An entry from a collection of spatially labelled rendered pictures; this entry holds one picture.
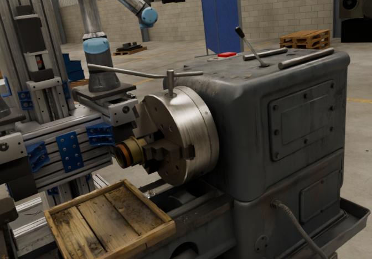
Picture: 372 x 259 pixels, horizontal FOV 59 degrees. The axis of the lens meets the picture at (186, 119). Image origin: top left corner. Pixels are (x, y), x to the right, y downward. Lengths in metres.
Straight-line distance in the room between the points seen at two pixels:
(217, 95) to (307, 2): 10.87
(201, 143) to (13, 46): 1.00
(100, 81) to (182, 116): 0.68
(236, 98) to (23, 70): 1.04
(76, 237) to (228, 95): 0.61
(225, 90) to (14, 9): 1.03
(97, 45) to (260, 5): 11.35
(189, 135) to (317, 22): 10.88
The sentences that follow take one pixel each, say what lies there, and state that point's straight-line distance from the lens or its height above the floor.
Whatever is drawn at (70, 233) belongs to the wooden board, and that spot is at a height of 0.88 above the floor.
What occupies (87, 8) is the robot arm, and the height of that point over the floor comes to 1.53.
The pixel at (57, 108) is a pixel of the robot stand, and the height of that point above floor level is 1.11.
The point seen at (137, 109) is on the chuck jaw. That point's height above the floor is 1.19.
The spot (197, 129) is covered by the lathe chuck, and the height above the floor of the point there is 1.14.
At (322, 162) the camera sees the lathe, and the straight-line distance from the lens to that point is 1.36.
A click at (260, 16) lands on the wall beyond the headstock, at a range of 12.73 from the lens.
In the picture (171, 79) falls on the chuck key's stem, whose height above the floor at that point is 1.28.
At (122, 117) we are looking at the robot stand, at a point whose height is 1.06.
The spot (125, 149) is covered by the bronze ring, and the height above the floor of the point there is 1.10.
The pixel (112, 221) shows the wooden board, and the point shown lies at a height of 0.88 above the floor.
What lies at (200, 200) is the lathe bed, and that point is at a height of 0.86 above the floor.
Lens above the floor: 1.49
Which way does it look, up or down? 19 degrees down
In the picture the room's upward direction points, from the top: 8 degrees counter-clockwise
